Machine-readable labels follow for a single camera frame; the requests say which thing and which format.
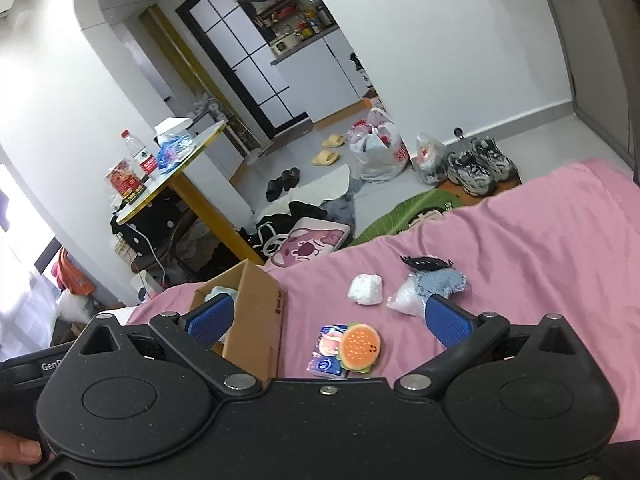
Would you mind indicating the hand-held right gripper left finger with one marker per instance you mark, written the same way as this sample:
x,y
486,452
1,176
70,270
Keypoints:
x,y
212,317

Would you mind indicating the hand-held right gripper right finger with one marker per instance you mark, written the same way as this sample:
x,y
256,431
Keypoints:
x,y
450,325

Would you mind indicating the cardboard box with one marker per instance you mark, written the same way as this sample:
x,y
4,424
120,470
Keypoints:
x,y
255,320

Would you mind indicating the blue-grey fluffy cloth toy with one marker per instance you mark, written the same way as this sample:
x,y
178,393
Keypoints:
x,y
442,280

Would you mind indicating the clear bag of white stuffing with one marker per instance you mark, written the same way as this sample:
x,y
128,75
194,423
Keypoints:
x,y
406,300

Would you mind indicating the black feathery cloth piece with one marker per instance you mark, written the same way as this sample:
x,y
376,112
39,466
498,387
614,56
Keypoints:
x,y
425,261

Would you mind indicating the white soft ball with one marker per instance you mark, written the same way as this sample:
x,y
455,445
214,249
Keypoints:
x,y
366,289

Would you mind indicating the burger-shaped sponge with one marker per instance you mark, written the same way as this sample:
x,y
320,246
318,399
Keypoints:
x,y
360,347

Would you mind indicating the blue and pink tissue pack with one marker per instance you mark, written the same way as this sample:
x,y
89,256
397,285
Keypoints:
x,y
322,357

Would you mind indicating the person's left hand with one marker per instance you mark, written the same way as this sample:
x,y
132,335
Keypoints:
x,y
17,447

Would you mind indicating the white appliance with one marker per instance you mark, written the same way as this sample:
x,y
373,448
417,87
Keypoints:
x,y
147,285

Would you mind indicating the white pillow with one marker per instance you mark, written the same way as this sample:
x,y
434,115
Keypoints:
x,y
117,316

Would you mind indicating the pink bedsheet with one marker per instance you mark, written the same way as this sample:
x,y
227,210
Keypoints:
x,y
525,260

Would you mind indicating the round yellow-edged table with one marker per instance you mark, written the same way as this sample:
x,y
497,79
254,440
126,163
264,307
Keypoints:
x,y
200,205

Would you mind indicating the black polka dot bag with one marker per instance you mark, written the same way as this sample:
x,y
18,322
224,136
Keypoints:
x,y
150,220

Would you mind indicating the pink bear cushion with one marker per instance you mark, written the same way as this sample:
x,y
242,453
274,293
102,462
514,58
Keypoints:
x,y
305,245

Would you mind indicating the green leaf-shaped rug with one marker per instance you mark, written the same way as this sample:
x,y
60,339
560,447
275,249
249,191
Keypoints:
x,y
395,217

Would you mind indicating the orange bag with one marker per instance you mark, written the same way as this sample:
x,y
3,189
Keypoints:
x,y
75,275

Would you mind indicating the black sandal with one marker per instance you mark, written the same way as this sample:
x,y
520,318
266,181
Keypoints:
x,y
275,190
290,178

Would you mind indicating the black clothing pile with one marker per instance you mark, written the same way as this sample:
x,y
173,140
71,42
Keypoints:
x,y
305,209

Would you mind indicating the orange shoe mat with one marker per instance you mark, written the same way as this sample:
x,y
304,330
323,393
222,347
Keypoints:
x,y
505,187

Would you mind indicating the grey and white sneaker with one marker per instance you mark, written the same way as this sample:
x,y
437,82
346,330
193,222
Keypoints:
x,y
495,157
470,175

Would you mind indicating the red snack jar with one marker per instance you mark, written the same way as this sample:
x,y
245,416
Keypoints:
x,y
125,182

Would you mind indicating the small clear plastic bag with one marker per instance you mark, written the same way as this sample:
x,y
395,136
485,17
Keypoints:
x,y
431,160

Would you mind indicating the white floor mat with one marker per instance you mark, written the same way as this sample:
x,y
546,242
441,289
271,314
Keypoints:
x,y
320,187

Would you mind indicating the blue plastic bag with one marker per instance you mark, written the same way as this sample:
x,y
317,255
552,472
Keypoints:
x,y
174,150

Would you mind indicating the red-capped water bottle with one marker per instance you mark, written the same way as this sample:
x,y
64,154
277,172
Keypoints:
x,y
140,152

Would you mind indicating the large white plastic bag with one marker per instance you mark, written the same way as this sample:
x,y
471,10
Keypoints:
x,y
380,152

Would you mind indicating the yellow slipper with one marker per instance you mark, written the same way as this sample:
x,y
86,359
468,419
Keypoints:
x,y
325,158
333,141

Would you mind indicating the white box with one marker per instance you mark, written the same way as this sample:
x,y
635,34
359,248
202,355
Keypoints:
x,y
172,125

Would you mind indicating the white desk fan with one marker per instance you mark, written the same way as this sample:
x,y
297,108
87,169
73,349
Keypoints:
x,y
207,104

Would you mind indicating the black-framed sliding door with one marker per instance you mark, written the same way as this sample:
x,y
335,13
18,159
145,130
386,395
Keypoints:
x,y
250,60

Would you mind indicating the white kitchen cabinet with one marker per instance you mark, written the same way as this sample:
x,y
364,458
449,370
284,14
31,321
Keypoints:
x,y
320,75

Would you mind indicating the grey wardrobe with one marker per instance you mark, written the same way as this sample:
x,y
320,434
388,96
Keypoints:
x,y
600,60

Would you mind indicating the kitchen shelf with bottles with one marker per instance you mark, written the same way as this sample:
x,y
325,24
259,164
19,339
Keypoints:
x,y
290,15

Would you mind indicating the black wall plug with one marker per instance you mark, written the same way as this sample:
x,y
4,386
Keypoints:
x,y
458,134

